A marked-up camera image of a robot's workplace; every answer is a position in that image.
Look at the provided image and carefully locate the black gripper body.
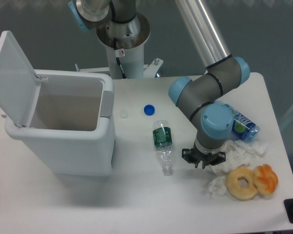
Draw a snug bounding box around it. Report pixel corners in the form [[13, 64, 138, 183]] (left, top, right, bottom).
[[192, 149, 206, 164]]

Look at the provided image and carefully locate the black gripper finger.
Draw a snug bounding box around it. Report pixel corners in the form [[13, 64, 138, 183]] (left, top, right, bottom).
[[202, 151, 226, 169], [181, 149, 198, 168]]

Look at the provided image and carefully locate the blue plastic bottle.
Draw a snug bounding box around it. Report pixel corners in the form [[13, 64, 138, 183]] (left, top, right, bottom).
[[216, 101, 260, 143]]

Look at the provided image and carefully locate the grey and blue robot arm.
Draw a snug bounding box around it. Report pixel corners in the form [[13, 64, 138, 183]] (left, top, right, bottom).
[[68, 0, 250, 167]]

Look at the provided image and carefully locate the clear bottle with green label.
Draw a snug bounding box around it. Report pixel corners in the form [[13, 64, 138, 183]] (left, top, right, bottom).
[[152, 120, 174, 176]]

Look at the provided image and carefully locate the blue bottle cap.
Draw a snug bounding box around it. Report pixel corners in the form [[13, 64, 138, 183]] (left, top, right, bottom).
[[143, 104, 155, 116]]

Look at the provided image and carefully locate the white bottle cap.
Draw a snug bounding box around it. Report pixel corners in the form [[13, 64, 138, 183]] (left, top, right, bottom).
[[119, 110, 129, 119]]

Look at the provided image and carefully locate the large crumpled white tissue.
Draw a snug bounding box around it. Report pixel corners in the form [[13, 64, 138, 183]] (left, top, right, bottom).
[[207, 140, 268, 175]]

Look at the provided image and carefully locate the small crumpled white tissue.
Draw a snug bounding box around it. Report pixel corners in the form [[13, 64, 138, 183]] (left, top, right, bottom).
[[207, 176, 227, 199]]

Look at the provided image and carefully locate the orange glazed pastry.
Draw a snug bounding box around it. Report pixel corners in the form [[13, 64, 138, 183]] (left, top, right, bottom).
[[253, 164, 278, 195]]

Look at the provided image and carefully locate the white trash bin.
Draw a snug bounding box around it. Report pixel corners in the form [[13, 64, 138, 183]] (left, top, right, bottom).
[[5, 70, 116, 176]]

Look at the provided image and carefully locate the white trash bin lid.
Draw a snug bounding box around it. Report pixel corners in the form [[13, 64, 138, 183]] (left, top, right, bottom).
[[0, 31, 48, 127]]

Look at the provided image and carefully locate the plain ring donut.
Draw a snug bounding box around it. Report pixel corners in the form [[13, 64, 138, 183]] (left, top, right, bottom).
[[226, 167, 258, 200]]

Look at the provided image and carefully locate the white bracket with bolt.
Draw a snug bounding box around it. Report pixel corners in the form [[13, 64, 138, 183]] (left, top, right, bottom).
[[143, 58, 164, 78]]

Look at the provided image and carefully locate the black cable on pedestal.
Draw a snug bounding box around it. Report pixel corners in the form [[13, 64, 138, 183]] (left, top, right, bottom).
[[113, 38, 127, 79]]

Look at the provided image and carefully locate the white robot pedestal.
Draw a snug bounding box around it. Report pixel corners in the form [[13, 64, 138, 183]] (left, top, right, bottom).
[[97, 13, 150, 79]]

